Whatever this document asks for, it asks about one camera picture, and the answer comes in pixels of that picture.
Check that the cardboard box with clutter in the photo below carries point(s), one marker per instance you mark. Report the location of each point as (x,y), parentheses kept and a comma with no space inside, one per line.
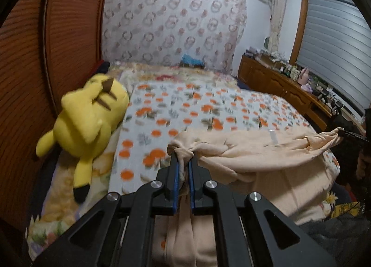
(265,61)

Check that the blue bag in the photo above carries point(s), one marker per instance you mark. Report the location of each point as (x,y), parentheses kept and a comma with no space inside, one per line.
(192,58)

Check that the wooden sideboard cabinet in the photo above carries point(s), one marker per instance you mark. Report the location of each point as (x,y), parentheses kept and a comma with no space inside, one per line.
(275,81)

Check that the orange-print white bedsheet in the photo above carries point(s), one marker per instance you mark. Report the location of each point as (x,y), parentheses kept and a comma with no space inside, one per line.
(203,104)

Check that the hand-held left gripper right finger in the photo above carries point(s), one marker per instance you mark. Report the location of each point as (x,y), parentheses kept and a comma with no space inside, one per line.
(191,185)

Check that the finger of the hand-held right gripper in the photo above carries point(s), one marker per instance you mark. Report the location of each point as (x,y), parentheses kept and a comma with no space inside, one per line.
(353,135)

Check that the wooden headboard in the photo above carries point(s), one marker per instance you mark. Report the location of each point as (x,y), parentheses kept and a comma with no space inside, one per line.
(29,66)

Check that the yellow plush toy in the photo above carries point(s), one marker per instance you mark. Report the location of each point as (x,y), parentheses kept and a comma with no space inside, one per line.
(84,116)

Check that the circle-patterned sheer curtain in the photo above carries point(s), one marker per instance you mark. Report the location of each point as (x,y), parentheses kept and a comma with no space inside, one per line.
(174,23)

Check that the brown wooden box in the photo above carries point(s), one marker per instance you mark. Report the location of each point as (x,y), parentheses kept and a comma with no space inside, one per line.
(192,66)

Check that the dark blue quilt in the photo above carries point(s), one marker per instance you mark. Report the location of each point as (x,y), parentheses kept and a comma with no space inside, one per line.
(243,84)

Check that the peach printed t-shirt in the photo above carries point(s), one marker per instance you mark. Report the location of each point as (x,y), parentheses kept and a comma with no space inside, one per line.
(260,162)

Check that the dark grey cloth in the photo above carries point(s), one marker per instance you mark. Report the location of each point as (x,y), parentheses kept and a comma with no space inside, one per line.
(336,241)

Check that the beige window curtain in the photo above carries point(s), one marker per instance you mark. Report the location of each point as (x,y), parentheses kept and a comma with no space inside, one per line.
(277,23)

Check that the wooden window frame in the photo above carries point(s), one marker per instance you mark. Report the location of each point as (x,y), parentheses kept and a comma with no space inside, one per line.
(297,26)

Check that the grey window blind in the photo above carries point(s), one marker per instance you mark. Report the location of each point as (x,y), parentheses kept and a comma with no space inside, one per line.
(333,46)

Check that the person's right hand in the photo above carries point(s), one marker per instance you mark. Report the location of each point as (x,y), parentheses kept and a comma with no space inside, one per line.
(364,165)

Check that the floral blanket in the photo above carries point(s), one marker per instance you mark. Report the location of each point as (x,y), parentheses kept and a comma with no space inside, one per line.
(58,214)

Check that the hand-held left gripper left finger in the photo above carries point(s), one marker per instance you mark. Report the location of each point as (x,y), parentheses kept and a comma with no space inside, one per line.
(174,180)

